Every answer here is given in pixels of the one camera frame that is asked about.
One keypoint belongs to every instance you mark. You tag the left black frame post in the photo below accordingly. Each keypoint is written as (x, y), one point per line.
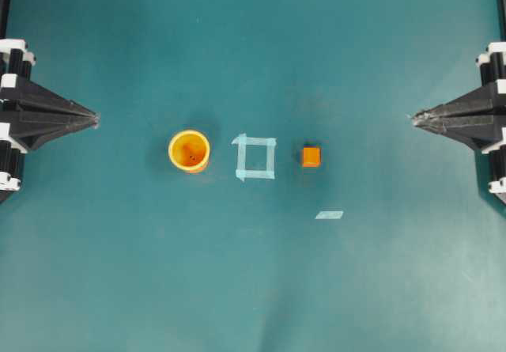
(5, 4)

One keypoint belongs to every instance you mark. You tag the orange cube block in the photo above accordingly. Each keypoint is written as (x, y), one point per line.
(311, 155)

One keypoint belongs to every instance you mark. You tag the black frame post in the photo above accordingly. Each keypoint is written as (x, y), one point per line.
(500, 4)
(5, 4)

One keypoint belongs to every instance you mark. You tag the light blue tape strip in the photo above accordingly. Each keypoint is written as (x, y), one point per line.
(329, 215)

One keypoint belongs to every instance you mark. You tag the right black frame post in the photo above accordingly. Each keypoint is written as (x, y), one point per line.
(500, 4)

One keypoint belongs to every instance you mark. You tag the light blue tape square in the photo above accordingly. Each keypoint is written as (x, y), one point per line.
(255, 157)

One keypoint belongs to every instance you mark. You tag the yellow orange plastic cup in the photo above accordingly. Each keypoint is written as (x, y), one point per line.
(189, 151)

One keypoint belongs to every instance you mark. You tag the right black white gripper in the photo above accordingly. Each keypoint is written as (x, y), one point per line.
(477, 119)

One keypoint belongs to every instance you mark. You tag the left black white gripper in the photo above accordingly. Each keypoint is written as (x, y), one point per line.
(30, 114)

